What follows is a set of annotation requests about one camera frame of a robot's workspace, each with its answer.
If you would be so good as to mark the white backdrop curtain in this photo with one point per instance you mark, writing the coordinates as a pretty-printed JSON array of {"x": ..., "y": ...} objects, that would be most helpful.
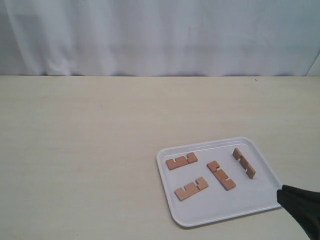
[{"x": 160, "y": 37}]

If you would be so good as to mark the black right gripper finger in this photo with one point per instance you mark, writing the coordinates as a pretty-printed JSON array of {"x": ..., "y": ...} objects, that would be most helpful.
[
  {"x": 294, "y": 197},
  {"x": 308, "y": 219}
]

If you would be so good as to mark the white plastic tray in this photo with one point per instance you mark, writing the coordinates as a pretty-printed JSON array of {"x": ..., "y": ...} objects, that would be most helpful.
[{"x": 214, "y": 203}]

